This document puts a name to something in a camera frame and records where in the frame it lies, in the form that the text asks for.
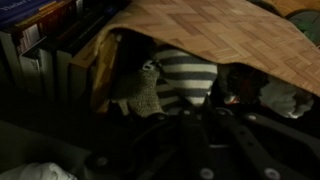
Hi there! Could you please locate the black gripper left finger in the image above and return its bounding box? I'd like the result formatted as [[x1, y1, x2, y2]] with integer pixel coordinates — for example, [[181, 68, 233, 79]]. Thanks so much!
[[85, 114, 207, 180]]

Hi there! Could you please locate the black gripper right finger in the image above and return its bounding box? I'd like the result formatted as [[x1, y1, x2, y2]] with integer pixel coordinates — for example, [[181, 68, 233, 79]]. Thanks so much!
[[208, 107, 320, 180]]

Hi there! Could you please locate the woven basket drawer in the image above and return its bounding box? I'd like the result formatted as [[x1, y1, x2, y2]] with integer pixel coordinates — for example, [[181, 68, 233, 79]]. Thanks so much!
[[69, 0, 320, 114]]

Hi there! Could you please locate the grey knit sock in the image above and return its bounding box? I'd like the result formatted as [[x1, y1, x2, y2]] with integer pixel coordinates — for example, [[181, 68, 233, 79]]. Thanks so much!
[[110, 60, 164, 118]]

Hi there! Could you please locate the white sock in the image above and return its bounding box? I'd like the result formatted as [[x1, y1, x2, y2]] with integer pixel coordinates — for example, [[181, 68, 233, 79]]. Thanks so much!
[[259, 77, 314, 119]]

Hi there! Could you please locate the striped sock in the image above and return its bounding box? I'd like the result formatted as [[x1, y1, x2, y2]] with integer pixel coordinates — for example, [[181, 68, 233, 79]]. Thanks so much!
[[154, 49, 218, 111]]

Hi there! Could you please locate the green pothos plant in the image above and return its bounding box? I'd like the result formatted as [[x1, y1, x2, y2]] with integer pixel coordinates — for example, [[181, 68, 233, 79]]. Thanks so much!
[[286, 9, 320, 46]]

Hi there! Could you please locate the blue books upper shelf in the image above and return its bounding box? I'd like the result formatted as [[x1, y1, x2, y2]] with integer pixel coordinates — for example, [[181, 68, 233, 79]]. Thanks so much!
[[1, 0, 121, 103]]

